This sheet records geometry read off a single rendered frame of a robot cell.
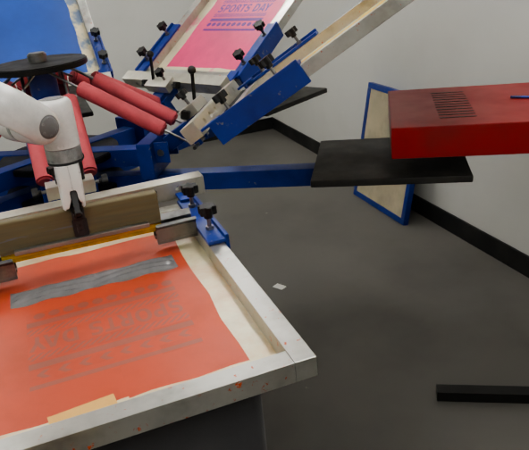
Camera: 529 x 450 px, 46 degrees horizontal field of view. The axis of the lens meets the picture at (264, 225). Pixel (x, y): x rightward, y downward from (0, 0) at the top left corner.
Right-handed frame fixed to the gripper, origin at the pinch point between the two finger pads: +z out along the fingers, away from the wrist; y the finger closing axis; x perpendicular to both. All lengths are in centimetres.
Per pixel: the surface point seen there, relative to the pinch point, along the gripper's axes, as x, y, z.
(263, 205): 123, -235, 103
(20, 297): -15.4, 8.0, 10.4
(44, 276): -10.1, -0.6, 10.7
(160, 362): 7.2, 45.0, 10.8
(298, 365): 26, 61, 8
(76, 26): 22, -184, -29
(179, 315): 13.7, 31.8, 10.6
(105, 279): 2.6, 9.5, 10.1
